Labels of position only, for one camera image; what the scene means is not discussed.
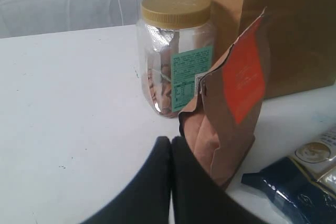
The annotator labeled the brown pouch orange label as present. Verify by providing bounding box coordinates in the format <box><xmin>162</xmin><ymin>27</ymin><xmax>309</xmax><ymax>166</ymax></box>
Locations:
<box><xmin>178</xmin><ymin>12</ymin><xmax>270</xmax><ymax>188</ymax></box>

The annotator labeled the brown paper bag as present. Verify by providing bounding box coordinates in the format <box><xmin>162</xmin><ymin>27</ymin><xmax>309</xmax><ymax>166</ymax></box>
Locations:
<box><xmin>211</xmin><ymin>0</ymin><xmax>335</xmax><ymax>98</ymax></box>

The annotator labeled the long dark noodle package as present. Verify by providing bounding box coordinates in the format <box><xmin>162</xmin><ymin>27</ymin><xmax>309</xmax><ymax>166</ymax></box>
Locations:
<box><xmin>240</xmin><ymin>126</ymin><xmax>336</xmax><ymax>224</ymax></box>

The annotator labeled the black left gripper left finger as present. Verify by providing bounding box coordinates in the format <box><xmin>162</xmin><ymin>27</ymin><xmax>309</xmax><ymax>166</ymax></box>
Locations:
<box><xmin>84</xmin><ymin>136</ymin><xmax>171</xmax><ymax>223</ymax></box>

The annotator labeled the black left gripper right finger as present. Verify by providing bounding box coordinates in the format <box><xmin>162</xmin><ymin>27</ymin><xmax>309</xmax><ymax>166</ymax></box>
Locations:
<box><xmin>171</xmin><ymin>136</ymin><xmax>291</xmax><ymax>223</ymax></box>

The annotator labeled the clear jar gold lid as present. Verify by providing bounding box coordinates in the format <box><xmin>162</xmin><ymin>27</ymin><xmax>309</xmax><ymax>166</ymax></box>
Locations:
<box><xmin>136</xmin><ymin>0</ymin><xmax>215</xmax><ymax>118</ymax></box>

